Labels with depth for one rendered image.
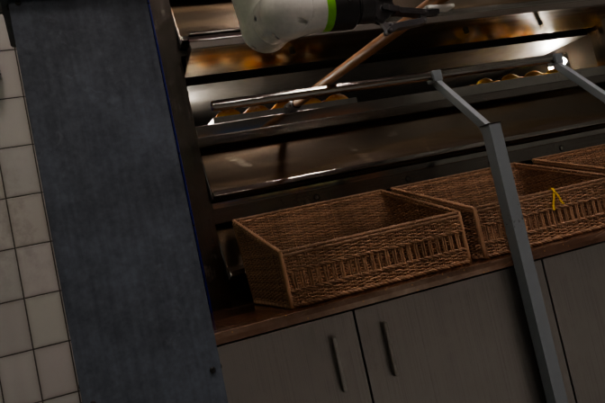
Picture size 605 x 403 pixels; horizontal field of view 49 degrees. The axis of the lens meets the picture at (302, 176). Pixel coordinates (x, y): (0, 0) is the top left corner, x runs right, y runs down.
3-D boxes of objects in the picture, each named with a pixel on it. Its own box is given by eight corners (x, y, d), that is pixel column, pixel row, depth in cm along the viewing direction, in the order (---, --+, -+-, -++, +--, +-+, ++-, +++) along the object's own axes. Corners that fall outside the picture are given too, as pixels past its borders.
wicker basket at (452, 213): (246, 303, 214) (228, 219, 216) (400, 265, 233) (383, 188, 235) (289, 311, 168) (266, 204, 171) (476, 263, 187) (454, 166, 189)
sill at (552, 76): (194, 141, 224) (192, 129, 224) (603, 76, 286) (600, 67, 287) (197, 138, 218) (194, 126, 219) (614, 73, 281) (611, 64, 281)
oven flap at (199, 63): (191, 49, 207) (183, 78, 225) (625, 2, 268) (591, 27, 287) (189, 41, 207) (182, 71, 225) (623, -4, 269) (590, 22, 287)
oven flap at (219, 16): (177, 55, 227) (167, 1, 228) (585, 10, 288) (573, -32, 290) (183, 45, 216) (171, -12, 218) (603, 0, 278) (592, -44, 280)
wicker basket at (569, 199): (403, 264, 233) (386, 187, 236) (531, 232, 254) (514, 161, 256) (485, 260, 188) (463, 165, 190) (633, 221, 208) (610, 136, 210)
